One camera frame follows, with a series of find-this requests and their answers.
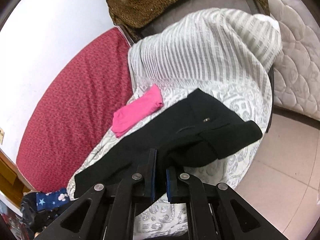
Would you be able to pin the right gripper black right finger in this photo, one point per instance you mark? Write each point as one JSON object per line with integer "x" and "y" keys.
{"x": 217, "y": 211}

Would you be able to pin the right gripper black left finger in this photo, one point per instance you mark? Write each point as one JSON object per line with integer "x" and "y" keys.
{"x": 107, "y": 211}

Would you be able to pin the black pants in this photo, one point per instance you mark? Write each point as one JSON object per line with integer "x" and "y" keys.
{"x": 193, "y": 132}

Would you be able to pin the navy star print cloth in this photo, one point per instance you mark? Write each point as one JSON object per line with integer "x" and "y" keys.
{"x": 51, "y": 200}

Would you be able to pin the wooden furniture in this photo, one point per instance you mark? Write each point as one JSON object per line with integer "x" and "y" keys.
{"x": 13, "y": 184}

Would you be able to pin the red patterned pillow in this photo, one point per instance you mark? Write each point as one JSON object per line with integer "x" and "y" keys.
{"x": 75, "y": 112}

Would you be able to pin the pink folded cloth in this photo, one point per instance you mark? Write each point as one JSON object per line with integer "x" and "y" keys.
{"x": 128, "y": 116}

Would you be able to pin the white quilted mattress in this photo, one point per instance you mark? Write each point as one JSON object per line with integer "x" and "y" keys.
{"x": 296, "y": 70}

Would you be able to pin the white grey patterned bedsheet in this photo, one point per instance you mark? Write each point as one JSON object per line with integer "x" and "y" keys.
{"x": 223, "y": 52}

